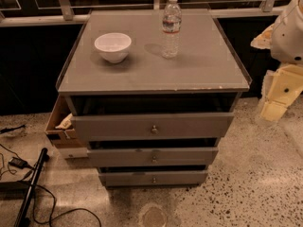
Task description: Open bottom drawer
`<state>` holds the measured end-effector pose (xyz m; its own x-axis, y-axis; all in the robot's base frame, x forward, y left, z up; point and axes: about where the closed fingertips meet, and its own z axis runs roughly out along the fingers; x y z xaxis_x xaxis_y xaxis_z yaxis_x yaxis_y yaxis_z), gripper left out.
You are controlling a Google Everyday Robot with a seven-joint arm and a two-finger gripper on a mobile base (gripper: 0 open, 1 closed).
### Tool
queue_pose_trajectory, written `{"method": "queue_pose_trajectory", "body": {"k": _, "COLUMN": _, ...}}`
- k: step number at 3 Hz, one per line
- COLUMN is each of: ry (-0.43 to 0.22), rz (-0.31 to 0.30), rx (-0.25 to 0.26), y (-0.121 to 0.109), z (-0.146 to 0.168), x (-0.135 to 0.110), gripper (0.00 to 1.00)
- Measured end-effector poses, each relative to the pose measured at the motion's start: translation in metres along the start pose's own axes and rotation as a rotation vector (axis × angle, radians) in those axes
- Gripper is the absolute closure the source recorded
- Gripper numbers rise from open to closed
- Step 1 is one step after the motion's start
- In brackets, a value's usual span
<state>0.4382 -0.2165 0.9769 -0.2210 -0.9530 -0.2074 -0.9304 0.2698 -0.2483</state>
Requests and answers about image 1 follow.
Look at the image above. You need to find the grey drawer cabinet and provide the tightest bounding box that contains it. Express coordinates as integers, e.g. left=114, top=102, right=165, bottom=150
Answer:
left=57, top=9, right=251, bottom=175

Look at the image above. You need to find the grey drawer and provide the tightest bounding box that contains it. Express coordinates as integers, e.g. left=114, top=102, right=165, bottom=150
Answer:
left=87, top=148, right=218, bottom=167
left=72, top=113, right=234, bottom=141
left=98, top=170, right=207, bottom=187

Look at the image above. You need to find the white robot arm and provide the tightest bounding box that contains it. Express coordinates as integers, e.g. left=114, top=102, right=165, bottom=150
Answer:
left=251, top=0, right=303, bottom=121

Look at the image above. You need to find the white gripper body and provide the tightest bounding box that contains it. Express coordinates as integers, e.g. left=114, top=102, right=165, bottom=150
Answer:
left=264, top=63, right=303, bottom=109

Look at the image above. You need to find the white ceramic bowl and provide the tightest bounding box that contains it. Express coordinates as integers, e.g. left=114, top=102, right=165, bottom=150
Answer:
left=94, top=32, right=132, bottom=63

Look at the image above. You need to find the black pole stand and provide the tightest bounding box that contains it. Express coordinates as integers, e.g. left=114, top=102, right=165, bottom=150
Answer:
left=14, top=148, right=49, bottom=227

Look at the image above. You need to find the grey bottom drawer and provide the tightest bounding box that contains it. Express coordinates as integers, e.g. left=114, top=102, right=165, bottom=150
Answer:
left=98, top=170, right=207, bottom=187

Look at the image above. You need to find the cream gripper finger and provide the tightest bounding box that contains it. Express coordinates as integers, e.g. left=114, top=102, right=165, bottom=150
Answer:
left=260, top=102, right=286, bottom=121
left=250, top=25, right=274, bottom=49

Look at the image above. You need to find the black power adapter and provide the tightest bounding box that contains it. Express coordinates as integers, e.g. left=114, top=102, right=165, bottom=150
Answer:
left=9, top=157, right=27, bottom=169

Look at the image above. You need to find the black floor cable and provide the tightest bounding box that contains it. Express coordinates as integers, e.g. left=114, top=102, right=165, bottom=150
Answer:
left=18, top=170, right=102, bottom=227

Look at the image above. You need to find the open cardboard box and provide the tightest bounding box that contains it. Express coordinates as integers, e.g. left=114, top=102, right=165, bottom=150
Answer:
left=45, top=96, right=87, bottom=159

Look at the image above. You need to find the grey middle drawer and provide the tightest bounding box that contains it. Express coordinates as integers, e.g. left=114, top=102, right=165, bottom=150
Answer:
left=87, top=148, right=218, bottom=167

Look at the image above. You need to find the grey top drawer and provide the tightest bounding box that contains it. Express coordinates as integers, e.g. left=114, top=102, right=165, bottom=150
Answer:
left=72, top=113, right=234, bottom=141

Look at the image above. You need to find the clear plastic water bottle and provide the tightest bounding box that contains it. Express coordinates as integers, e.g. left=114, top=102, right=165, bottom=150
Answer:
left=162, top=0, right=182, bottom=59

